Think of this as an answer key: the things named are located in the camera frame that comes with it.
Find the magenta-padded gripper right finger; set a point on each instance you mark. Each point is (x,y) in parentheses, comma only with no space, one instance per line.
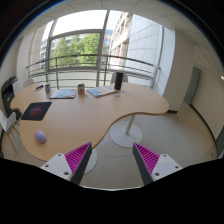
(153,166)

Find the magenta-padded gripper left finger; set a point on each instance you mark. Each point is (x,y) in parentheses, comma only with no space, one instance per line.
(70,166)

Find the purple computer mouse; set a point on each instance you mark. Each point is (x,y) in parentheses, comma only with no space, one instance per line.
(40,136)

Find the black mouse pad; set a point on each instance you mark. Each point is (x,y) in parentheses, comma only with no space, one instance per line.
(36,111)

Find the white round table base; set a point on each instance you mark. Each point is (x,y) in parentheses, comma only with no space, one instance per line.
(124,132)

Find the wooden curved table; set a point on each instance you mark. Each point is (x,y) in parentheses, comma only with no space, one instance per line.
(70,123)

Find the red-covered magazine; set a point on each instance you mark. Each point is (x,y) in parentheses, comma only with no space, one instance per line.
(64,94)

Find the white chair wooden legs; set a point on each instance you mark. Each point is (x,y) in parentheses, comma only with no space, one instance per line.
(7,124)

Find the open blue magazine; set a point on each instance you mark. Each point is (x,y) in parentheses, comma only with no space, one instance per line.
(101,91)

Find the small patterned can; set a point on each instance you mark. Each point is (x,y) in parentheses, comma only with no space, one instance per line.
(47,89)

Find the grey door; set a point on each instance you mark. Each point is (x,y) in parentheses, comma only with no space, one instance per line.
(192,87)

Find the black speaker box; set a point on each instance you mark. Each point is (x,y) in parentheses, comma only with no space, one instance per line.
(118,81)

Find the black printer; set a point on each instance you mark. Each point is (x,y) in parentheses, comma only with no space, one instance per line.
(9,90)

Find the metal balcony railing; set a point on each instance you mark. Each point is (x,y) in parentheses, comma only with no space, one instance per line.
(89,69)

